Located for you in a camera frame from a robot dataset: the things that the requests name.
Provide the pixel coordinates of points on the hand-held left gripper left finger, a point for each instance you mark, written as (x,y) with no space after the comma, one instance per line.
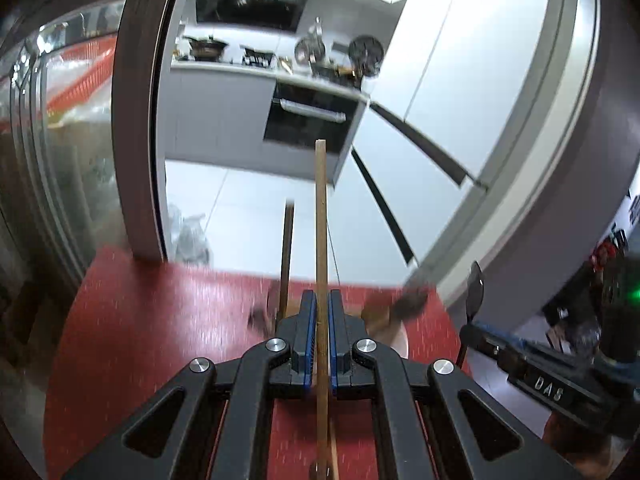
(310,345)

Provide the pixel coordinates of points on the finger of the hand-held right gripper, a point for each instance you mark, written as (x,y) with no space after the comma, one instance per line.
(482,347)
(500,334)

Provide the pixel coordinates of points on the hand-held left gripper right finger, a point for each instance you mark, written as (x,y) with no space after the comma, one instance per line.
(334,345)

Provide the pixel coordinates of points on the black plastic spoon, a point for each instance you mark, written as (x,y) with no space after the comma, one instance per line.
(475,285)

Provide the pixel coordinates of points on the person's right hand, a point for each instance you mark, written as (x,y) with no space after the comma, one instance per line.
(580,435)

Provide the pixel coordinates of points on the dark brown wooden chopstick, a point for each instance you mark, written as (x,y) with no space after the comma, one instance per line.
(287,260)

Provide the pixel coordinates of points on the clear plastic bag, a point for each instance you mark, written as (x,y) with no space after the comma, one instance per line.
(189,235)

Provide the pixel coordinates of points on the built-in black oven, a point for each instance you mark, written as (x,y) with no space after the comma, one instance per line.
(305,120)

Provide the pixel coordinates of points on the tall white cabinet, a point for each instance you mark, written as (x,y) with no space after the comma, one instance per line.
(440,85)

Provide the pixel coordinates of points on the white kitchen counter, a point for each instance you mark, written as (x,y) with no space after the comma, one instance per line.
(225,67)

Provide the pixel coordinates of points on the round dark strainer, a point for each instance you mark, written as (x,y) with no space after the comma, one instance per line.
(366,52)

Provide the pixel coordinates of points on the round metal strainer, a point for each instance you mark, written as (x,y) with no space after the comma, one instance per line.
(310,47)

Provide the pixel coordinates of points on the glass sliding door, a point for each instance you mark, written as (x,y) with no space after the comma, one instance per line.
(65,170)

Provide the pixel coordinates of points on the dark frying pan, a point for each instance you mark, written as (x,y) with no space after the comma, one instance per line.
(206,47)

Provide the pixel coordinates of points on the black range hood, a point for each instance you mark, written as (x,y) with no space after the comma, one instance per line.
(250,2)

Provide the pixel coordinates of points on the red plastic crate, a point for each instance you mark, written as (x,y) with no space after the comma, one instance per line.
(80,75)

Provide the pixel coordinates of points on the dark brown door frame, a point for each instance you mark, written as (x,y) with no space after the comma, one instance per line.
(137,110)

